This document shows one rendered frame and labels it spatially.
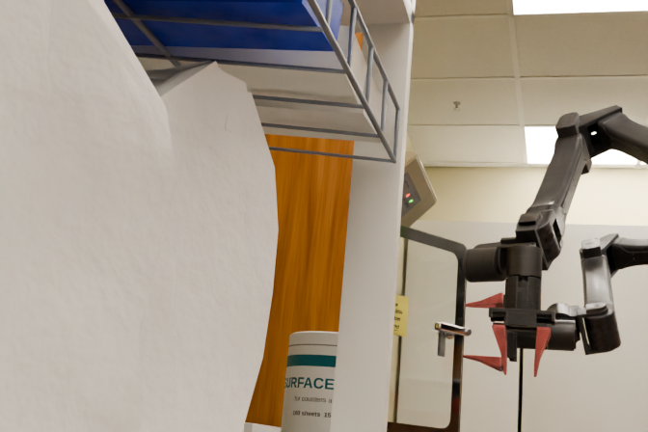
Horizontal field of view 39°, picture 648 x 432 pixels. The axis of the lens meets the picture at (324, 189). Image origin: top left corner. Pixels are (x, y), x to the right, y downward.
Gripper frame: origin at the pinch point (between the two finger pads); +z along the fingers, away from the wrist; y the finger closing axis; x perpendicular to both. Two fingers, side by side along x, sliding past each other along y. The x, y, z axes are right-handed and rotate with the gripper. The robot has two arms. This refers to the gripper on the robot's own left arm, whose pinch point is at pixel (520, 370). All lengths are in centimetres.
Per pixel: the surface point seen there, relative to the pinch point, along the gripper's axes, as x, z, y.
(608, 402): -325, -21, -28
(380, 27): 72, -24, 11
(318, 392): 41.3, 8.5, 21.5
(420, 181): -27, -39, 22
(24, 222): 121, 8, 12
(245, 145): 99, -3, 13
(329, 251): -5.7, -19.1, 34.2
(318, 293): -5.7, -11.4, 35.4
